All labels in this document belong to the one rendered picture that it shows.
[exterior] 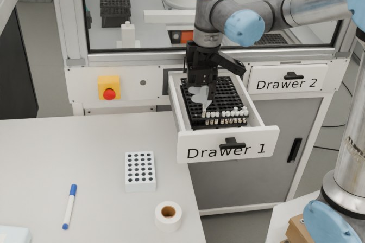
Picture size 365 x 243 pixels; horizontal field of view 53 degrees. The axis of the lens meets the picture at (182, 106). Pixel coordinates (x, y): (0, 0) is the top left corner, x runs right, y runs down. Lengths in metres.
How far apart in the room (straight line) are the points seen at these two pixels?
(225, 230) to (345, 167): 1.33
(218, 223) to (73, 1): 1.30
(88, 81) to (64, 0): 0.29
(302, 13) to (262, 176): 1.09
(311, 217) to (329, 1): 0.41
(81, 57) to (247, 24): 0.62
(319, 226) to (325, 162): 1.72
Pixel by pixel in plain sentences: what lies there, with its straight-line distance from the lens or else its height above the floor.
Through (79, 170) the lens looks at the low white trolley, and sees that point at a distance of 1.14.
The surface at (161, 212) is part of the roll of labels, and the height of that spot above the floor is 0.80.
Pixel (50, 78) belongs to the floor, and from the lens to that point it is 2.96.
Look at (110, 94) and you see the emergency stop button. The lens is 1.20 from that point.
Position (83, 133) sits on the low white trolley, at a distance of 1.25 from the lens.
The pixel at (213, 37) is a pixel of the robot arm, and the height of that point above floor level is 1.18.
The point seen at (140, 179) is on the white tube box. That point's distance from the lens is 1.04.
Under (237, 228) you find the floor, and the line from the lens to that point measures 1.95.
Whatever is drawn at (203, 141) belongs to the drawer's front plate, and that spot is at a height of 0.90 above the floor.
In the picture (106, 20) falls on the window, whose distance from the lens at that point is 1.17.
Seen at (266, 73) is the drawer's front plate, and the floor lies 0.91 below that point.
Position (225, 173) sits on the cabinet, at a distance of 1.69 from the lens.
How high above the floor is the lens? 1.59
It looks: 38 degrees down
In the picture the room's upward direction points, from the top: 5 degrees clockwise
